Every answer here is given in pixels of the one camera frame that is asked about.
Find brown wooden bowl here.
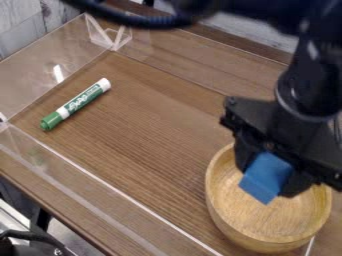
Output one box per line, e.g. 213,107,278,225
205,144,333,254

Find black metal table leg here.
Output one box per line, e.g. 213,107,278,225
35,208,53,232

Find green Expo marker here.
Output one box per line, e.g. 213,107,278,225
41,78,111,131

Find blue rectangular block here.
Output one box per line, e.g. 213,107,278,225
240,152,294,205

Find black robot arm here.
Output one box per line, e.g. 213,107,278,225
169,0,342,198

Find black cable under table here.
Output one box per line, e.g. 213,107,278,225
0,229,69,256

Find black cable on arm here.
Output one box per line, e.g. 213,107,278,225
62,0,198,29

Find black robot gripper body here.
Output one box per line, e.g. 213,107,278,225
220,79,342,193

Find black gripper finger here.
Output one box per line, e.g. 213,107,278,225
280,166,323,198
234,129,265,172

